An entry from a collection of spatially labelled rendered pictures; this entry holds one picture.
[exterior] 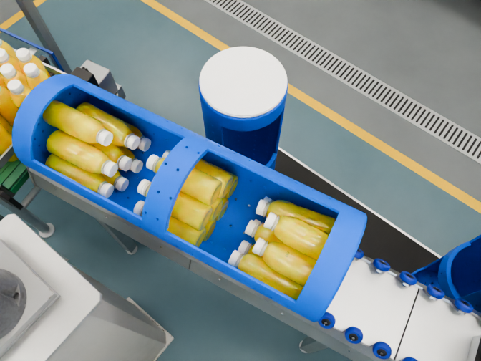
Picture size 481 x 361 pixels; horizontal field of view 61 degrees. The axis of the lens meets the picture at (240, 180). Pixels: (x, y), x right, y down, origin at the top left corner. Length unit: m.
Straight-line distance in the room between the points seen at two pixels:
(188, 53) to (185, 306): 1.59
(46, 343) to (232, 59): 0.94
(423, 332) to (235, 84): 0.88
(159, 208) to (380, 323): 0.65
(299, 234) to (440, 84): 2.12
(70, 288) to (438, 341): 0.92
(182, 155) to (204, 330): 1.26
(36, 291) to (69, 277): 0.07
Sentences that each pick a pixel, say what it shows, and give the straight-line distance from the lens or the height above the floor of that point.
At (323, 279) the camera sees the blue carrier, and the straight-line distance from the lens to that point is 0.89.
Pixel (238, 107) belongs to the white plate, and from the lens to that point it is 1.26.
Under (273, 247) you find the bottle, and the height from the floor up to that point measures 1.14.
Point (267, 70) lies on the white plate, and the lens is 1.35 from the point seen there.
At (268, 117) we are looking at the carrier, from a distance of 1.29.
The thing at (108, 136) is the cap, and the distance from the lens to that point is 1.12.
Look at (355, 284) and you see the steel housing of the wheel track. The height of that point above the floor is 0.93.
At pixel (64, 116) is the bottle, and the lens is 1.17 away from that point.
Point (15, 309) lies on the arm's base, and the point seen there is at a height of 1.21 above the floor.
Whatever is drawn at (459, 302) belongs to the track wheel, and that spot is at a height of 0.97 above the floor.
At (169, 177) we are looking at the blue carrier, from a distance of 0.94.
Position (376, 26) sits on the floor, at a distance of 3.10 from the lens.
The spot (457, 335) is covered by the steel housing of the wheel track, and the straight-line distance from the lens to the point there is 1.28.
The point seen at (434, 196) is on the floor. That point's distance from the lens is 2.48.
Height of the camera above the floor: 2.07
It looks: 65 degrees down
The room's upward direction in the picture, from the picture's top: straight up
